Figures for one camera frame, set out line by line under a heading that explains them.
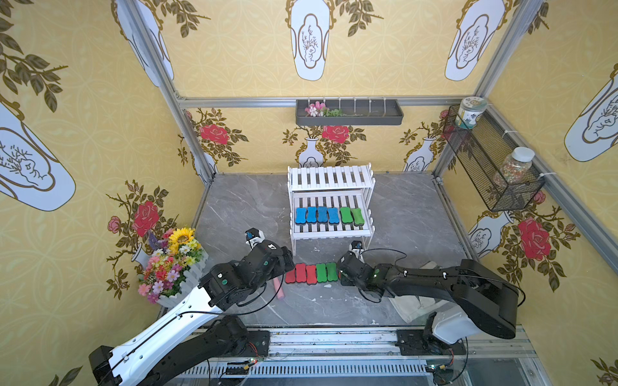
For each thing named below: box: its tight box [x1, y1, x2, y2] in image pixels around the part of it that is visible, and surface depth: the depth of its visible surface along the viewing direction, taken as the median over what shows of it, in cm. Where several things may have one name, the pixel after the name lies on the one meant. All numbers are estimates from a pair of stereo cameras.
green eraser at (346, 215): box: [339, 206, 354, 224], surface depth 91 cm
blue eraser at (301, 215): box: [295, 207, 307, 225], surface depth 90 cm
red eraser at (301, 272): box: [295, 262, 307, 283], surface depth 89 cm
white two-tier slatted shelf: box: [287, 162, 376, 256], surface depth 87 cm
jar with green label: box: [454, 95, 488, 130], surface depth 87 cm
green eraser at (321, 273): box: [316, 262, 328, 284], surface depth 89 cm
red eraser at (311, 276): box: [305, 264, 318, 286], surface depth 87 cm
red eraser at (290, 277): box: [284, 269, 297, 284], surface depth 88 cm
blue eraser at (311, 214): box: [305, 206, 318, 223], surface depth 90 cm
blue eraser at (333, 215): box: [327, 207, 341, 225], surface depth 89 cm
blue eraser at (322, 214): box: [317, 206, 329, 223], surface depth 90 cm
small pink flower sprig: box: [304, 101, 347, 118], surface depth 89 cm
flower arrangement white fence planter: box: [138, 226, 209, 307], surface depth 76 cm
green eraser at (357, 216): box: [351, 207, 365, 227], surface depth 89 cm
